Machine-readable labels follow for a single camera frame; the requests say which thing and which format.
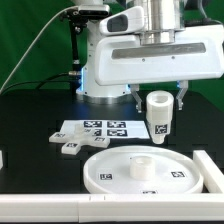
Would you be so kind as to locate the black camera stand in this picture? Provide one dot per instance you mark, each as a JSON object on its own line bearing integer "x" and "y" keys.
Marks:
{"x": 78, "y": 17}

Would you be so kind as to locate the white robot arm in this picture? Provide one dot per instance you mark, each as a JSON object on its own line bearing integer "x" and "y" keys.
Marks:
{"x": 118, "y": 6}

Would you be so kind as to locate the white front rail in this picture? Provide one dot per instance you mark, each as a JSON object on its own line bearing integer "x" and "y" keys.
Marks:
{"x": 99, "y": 207}

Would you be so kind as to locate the white cross-shaped table base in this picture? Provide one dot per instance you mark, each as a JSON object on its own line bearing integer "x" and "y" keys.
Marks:
{"x": 72, "y": 143}

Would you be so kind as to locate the white round table top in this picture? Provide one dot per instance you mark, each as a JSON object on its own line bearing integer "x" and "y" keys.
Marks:
{"x": 141, "y": 170}

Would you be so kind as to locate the white right rail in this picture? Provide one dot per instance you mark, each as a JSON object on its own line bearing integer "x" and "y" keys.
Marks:
{"x": 213, "y": 177}

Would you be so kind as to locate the white marker sheet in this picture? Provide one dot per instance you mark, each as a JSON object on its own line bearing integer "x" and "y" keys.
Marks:
{"x": 119, "y": 129}

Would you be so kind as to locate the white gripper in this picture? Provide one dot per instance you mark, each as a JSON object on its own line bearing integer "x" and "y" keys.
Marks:
{"x": 148, "y": 43}

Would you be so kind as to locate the white rail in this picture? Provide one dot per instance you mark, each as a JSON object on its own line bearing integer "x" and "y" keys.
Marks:
{"x": 213, "y": 177}
{"x": 99, "y": 207}

